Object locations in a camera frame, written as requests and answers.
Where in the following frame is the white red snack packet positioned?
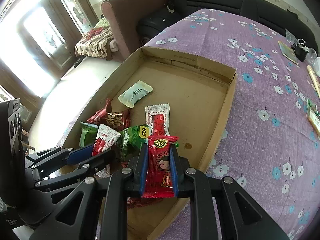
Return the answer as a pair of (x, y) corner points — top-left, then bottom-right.
(92, 124), (121, 178)

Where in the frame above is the green pea packet with QR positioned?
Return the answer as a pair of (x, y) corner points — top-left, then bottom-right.
(79, 122), (98, 147)

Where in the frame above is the green pea packet with logo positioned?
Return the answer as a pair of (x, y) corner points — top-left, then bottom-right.
(117, 124), (149, 163)

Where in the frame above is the dark red gold-script packet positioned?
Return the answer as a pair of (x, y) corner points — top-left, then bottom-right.
(87, 98), (131, 132)

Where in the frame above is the red cartoon girl packet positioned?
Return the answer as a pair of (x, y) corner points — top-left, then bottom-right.
(142, 135), (179, 198)

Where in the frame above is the pale green white packet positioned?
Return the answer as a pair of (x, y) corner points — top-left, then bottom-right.
(117, 80), (153, 108)

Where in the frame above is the yellow cake packet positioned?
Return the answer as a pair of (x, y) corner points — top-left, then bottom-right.
(306, 107), (320, 136)

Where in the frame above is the green clear candy packet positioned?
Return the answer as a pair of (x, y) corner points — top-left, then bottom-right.
(306, 99), (319, 117)

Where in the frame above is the purple floral tablecloth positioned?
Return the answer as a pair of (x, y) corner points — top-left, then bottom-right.
(149, 9), (319, 239)

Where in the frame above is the floral cushion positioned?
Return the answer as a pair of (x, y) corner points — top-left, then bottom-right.
(74, 17), (114, 60)

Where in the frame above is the shallow cardboard box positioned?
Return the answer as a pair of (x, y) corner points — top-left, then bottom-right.
(52, 46), (236, 239)

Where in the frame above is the brown armchair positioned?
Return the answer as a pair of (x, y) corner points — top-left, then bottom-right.
(100, 0), (167, 62)

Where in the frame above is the cream tube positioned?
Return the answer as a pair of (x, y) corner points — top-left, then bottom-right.
(307, 65), (320, 98)

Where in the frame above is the clear plastic cup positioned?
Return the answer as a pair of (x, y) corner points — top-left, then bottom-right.
(305, 48), (317, 67)

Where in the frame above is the olive notebook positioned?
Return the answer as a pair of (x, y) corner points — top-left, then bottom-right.
(278, 41), (299, 65)

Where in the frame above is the white lid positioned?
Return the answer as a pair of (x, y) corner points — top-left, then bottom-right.
(312, 57), (320, 77)

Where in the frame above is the black sofa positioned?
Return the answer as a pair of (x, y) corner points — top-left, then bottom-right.
(136, 0), (319, 52)

